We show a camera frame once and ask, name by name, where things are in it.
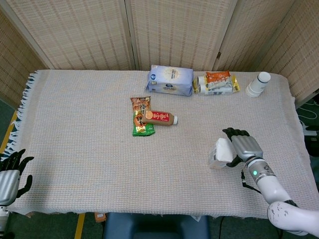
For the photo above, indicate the black floor device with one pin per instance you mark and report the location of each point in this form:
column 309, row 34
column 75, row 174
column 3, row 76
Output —
column 312, row 144

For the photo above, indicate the white box with barcode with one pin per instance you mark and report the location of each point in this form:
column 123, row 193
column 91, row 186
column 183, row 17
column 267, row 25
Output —
column 221, row 152

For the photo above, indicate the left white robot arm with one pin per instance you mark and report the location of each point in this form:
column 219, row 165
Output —
column 3, row 219

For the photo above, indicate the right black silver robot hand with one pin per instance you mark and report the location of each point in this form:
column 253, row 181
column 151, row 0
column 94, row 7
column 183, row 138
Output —
column 246, row 147

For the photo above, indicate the brown milk tea bottle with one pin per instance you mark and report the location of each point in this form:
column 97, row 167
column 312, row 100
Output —
column 159, row 118

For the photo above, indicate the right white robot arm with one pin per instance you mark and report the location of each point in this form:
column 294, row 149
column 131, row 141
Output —
column 271, row 184

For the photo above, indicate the small orange box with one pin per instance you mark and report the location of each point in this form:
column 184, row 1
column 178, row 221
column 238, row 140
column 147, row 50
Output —
column 100, row 217

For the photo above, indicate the orange white snack packet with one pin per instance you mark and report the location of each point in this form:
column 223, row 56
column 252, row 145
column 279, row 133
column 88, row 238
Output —
column 216, row 77

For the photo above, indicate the brass screen hinge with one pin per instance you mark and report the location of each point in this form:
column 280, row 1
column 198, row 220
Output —
column 219, row 55

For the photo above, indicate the orange yellow snack package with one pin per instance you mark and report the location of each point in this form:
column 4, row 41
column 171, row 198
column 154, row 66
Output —
column 203, row 87

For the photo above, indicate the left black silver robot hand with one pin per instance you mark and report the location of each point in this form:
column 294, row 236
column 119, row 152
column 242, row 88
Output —
column 8, row 181

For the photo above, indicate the beige woven tablecloth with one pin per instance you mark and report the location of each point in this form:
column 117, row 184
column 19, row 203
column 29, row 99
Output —
column 74, row 149

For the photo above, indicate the woven folding screen panel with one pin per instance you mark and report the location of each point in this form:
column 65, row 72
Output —
column 304, row 49
column 179, row 32
column 74, row 32
column 15, row 62
column 254, row 37

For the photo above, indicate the blue padded seat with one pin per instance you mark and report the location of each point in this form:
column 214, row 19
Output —
column 154, row 226

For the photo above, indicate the white plastic bottle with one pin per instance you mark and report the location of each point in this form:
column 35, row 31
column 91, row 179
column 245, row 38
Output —
column 258, row 84

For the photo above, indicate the green orange snack packet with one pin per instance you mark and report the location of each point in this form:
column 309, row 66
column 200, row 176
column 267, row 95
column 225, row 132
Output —
column 140, row 129

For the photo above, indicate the blue soft tissue pack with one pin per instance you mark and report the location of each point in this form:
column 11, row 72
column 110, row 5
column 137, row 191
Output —
column 169, row 79

